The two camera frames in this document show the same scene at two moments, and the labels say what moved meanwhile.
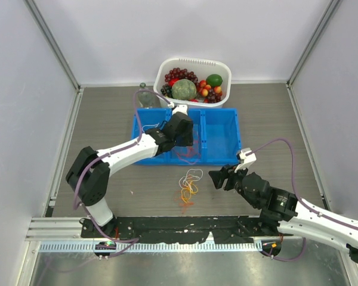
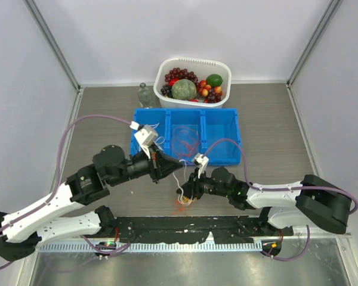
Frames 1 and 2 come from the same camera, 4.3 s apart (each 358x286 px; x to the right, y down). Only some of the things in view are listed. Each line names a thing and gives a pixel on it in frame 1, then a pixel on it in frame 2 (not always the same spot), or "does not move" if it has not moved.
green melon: [184, 89] does not move
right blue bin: [221, 136] does not move
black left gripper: [188, 138] → [160, 165]
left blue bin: [150, 119] does not move
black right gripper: [218, 177] → [194, 181]
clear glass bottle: [146, 98] does not move
